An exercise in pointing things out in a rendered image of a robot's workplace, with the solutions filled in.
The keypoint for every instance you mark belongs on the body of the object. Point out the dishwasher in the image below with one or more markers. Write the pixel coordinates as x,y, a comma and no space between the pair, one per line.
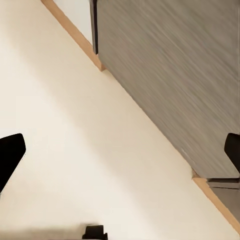
180,62

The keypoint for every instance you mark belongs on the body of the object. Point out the cabinet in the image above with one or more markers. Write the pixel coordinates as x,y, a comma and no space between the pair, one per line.
226,189

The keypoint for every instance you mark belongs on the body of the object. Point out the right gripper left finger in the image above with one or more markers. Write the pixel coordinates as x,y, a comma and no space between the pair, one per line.
12,150

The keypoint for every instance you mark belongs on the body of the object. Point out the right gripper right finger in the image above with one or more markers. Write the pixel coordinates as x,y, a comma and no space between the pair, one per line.
232,149

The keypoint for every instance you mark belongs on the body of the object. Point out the fridge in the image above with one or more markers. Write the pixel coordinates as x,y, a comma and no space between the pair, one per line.
78,11

